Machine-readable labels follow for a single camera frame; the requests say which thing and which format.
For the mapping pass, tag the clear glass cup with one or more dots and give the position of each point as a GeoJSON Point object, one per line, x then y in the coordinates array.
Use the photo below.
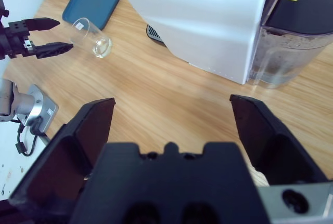
{"type": "Point", "coordinates": [102, 47]}

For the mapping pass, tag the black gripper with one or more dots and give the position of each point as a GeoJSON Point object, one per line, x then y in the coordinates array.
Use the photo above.
{"type": "Point", "coordinates": [13, 39]}

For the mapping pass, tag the teal plastic tray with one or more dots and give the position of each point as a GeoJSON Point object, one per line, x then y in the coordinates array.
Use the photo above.
{"type": "Point", "coordinates": [91, 3]}

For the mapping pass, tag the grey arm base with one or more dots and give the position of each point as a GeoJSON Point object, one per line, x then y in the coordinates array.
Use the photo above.
{"type": "Point", "coordinates": [44, 109]}

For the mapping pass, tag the metal drip tray grate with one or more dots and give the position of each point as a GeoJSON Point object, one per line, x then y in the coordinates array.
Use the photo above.
{"type": "Point", "coordinates": [154, 33]}

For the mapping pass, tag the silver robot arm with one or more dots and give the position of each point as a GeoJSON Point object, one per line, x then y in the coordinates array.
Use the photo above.
{"type": "Point", "coordinates": [15, 102]}

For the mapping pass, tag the white capsule coffee machine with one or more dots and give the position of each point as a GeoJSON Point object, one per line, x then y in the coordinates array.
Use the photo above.
{"type": "Point", "coordinates": [197, 21]}

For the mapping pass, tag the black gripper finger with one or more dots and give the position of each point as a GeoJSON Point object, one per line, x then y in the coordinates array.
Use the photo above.
{"type": "Point", "coordinates": [65, 156]}
{"type": "Point", "coordinates": [268, 141]}

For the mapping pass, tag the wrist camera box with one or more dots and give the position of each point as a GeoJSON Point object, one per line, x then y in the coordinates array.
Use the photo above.
{"type": "Point", "coordinates": [3, 8]}

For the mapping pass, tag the clear water tank black lid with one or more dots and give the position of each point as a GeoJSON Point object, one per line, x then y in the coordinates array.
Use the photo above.
{"type": "Point", "coordinates": [299, 21]}

